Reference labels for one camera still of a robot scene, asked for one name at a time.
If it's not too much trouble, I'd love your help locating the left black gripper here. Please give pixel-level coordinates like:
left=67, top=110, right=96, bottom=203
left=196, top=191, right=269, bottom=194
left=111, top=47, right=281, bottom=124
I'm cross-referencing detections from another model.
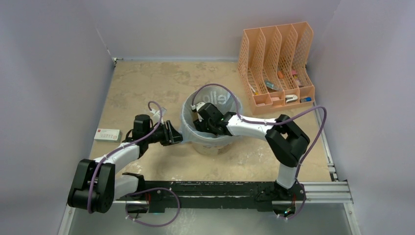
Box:
left=145, top=120, right=185, bottom=146

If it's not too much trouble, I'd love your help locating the blue plastic trash bag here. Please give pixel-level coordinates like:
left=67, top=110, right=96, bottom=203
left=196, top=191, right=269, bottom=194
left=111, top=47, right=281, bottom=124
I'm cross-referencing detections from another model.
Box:
left=193, top=83, right=239, bottom=137

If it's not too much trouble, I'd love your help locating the beige paper trash bin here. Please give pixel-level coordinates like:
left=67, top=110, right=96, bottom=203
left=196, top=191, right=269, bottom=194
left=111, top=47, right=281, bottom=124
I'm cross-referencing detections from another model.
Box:
left=181, top=85, right=243, bottom=156

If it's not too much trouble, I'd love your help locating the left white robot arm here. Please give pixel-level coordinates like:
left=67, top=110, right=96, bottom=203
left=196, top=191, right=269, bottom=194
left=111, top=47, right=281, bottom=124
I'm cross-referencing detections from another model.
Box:
left=67, top=115, right=183, bottom=213

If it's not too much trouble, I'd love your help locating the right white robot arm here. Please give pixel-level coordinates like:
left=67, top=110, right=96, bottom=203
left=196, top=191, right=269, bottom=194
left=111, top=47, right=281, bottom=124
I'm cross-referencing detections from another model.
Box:
left=191, top=102, right=310, bottom=199

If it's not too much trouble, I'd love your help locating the white red small box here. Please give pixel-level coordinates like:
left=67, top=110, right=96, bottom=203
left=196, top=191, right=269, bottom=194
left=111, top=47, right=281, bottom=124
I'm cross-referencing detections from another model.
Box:
left=94, top=128, right=121, bottom=142

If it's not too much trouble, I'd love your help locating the white stapler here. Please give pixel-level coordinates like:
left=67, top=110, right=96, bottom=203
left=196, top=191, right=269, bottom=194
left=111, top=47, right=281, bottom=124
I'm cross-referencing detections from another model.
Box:
left=285, top=94, right=298, bottom=104

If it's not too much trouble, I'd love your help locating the orange file organizer rack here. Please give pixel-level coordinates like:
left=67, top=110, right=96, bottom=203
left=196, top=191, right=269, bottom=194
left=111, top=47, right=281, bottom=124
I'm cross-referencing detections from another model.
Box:
left=237, top=22, right=315, bottom=115

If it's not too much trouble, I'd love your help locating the blue small item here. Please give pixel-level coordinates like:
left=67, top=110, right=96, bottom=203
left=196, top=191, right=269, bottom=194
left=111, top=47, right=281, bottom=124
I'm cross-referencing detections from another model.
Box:
left=300, top=97, right=312, bottom=103

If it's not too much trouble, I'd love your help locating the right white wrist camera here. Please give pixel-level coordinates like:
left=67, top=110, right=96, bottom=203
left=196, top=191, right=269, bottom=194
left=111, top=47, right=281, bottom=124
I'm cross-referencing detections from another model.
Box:
left=190, top=102, right=206, bottom=113

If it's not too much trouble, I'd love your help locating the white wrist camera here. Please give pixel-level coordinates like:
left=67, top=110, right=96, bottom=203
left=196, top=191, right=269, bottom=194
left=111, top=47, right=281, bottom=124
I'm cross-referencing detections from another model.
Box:
left=190, top=102, right=206, bottom=113
left=151, top=107, right=167, bottom=125

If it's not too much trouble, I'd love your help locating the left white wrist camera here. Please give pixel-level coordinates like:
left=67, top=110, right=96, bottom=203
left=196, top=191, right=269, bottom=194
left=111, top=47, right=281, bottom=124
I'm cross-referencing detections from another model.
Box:
left=151, top=107, right=167, bottom=125

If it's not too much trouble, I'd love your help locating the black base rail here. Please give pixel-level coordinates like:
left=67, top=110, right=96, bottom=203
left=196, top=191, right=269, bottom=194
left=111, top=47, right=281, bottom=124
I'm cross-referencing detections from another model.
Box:
left=118, top=180, right=306, bottom=217

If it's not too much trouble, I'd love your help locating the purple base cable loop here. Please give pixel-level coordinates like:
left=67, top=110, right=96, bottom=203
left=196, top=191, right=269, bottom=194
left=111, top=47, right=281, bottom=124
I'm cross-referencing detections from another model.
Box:
left=125, top=187, right=181, bottom=228

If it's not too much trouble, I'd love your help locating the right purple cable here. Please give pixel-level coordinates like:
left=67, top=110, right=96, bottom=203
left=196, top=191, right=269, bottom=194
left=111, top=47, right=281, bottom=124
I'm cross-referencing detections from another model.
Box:
left=191, top=83, right=327, bottom=221

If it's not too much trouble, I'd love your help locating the aluminium frame rail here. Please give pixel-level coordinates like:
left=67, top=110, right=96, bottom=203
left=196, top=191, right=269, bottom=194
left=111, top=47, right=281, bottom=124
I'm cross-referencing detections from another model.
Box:
left=67, top=117, right=352, bottom=221

